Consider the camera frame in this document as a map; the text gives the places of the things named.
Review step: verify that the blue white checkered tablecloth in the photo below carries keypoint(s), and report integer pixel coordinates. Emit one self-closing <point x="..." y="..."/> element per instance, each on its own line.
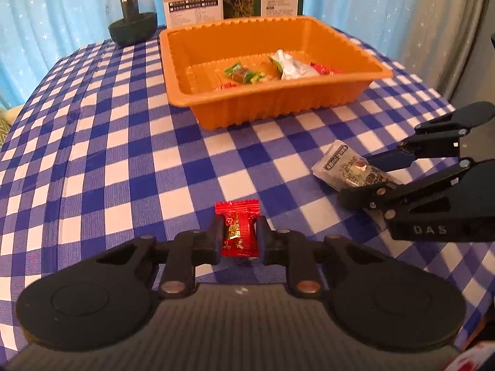
<point x="116" y="143"/>

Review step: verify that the blue star curtain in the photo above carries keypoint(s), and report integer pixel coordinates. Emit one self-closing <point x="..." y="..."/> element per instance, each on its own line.
<point x="50" y="15"/>

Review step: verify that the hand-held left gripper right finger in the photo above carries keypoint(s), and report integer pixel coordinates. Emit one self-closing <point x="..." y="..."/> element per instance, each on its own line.
<point x="262" y="239"/>

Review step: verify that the silver snack packet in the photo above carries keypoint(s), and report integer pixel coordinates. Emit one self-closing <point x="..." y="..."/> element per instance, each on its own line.
<point x="348" y="166"/>

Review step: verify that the green candy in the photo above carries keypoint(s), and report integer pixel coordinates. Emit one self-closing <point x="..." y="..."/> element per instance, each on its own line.
<point x="241" y="74"/>

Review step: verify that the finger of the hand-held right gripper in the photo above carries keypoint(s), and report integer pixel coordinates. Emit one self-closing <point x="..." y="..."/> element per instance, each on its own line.
<point x="371" y="197"/>
<point x="433" y="145"/>

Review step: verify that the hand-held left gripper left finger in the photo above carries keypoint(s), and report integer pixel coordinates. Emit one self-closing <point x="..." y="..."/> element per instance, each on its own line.
<point x="216" y="239"/>

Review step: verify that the black glass jar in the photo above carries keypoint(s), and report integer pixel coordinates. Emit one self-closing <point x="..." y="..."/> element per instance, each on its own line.
<point x="131" y="19"/>

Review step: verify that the grey curtain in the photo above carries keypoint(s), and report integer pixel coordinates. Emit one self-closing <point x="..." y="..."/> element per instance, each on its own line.
<point x="456" y="27"/>

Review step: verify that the red candy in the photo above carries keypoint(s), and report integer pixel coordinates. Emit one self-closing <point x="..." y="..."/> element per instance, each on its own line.
<point x="224" y="85"/>
<point x="326" y="69"/>
<point x="238" y="232"/>

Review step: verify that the orange plastic tray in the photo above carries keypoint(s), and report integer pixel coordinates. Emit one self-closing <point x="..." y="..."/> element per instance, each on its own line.
<point x="270" y="100"/>

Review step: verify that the red white patterned object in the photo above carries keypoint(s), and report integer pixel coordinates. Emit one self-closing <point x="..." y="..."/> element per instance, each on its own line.
<point x="470" y="363"/>

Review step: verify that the white foil snack packet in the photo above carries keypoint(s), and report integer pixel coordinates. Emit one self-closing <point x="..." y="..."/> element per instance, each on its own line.
<point x="292" y="67"/>

